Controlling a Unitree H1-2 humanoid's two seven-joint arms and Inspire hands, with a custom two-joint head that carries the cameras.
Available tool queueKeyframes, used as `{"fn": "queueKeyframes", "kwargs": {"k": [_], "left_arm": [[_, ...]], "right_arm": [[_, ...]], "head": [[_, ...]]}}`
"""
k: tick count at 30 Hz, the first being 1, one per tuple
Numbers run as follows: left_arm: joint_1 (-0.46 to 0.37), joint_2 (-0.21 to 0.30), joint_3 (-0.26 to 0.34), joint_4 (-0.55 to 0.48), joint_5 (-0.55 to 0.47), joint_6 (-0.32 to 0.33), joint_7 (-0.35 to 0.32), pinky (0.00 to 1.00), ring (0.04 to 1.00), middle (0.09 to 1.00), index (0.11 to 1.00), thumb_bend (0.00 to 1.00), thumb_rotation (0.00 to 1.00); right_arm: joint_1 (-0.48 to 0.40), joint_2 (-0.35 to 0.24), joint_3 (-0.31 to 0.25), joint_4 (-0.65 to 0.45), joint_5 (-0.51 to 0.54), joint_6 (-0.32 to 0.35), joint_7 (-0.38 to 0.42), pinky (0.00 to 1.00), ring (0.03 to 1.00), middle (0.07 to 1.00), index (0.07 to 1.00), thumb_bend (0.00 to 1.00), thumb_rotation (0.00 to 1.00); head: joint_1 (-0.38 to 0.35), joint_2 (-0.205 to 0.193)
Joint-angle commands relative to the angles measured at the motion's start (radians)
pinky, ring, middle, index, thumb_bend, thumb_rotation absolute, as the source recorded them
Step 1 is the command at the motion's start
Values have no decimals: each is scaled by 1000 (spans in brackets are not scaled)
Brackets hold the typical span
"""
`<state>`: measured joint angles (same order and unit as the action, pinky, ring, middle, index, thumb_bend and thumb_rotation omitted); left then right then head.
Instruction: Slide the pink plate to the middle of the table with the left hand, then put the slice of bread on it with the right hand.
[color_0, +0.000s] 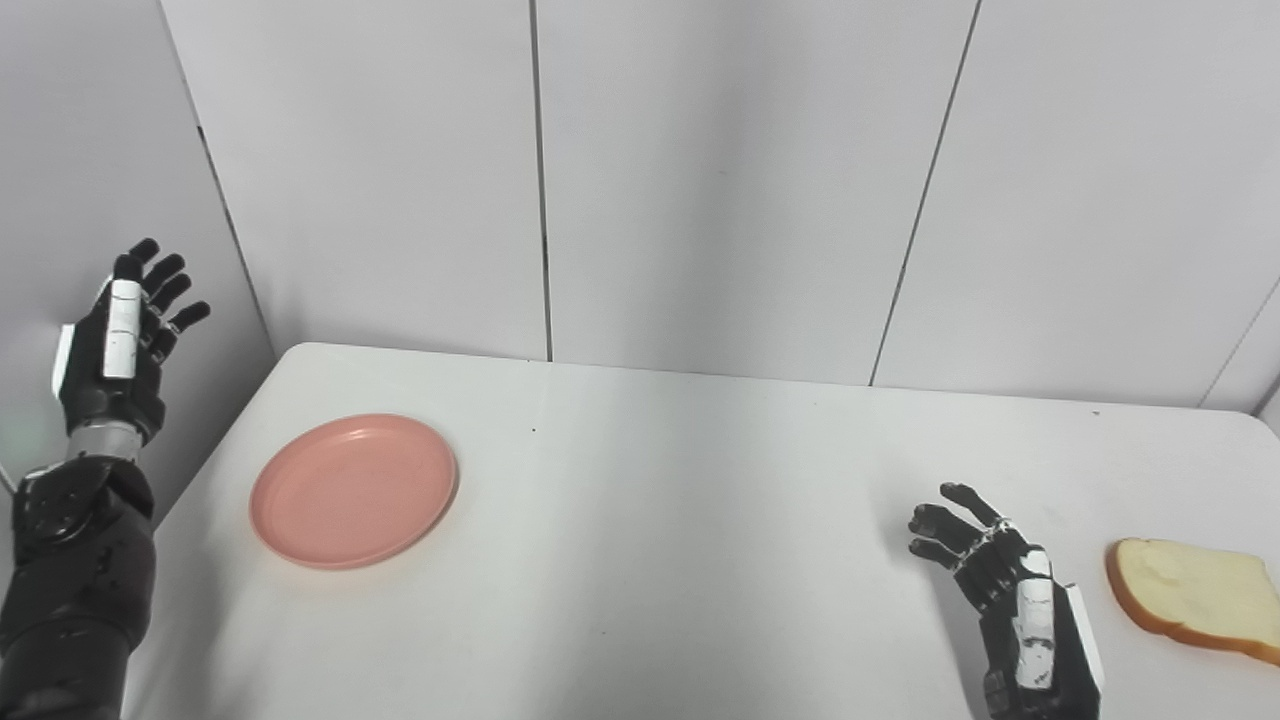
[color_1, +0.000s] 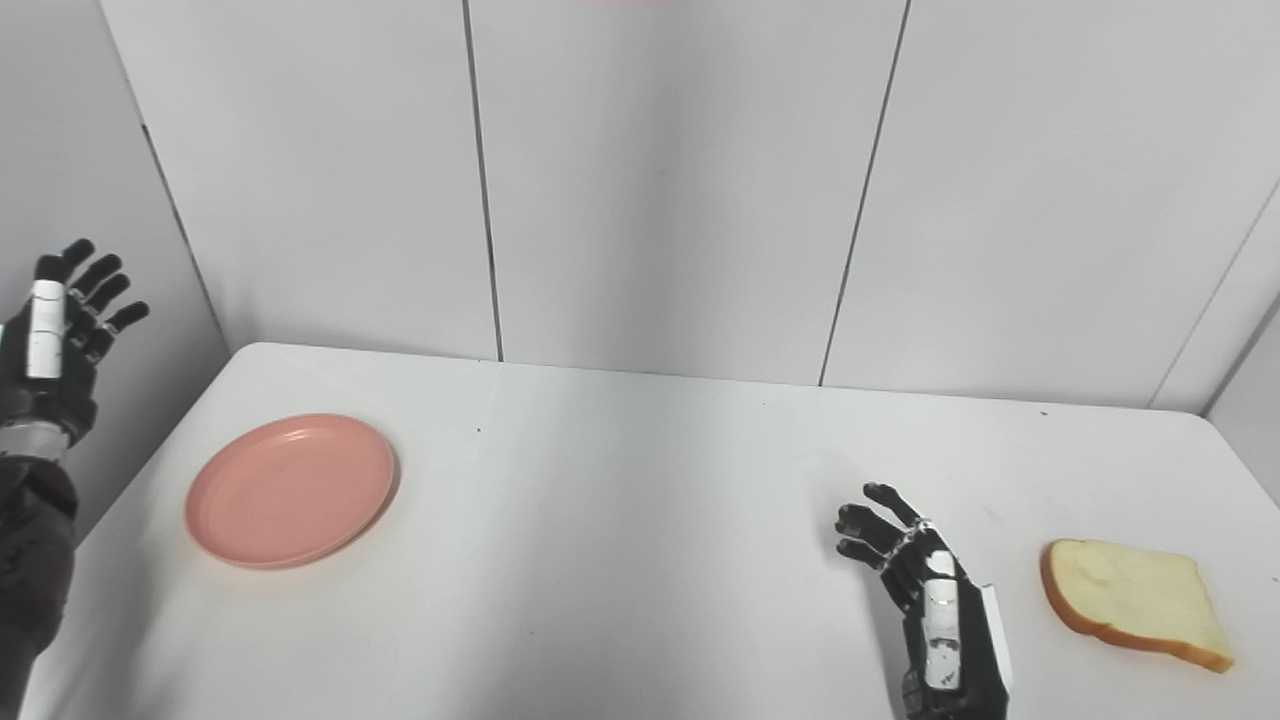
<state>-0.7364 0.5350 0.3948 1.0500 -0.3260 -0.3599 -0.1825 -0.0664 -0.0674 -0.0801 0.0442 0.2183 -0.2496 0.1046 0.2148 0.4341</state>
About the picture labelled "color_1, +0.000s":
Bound slice of bread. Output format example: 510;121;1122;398
1040;538;1235;674

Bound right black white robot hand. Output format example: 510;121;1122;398
836;483;1014;720

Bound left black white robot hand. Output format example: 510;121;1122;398
0;238;151;449

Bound pink round plate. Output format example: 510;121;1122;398
184;414;399;571

